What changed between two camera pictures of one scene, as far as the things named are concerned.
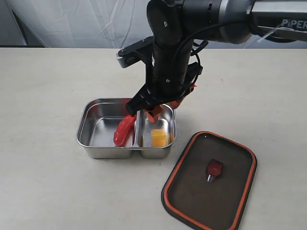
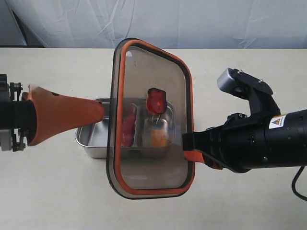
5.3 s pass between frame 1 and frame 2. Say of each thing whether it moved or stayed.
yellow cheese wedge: stayed
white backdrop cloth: stayed
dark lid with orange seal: moved
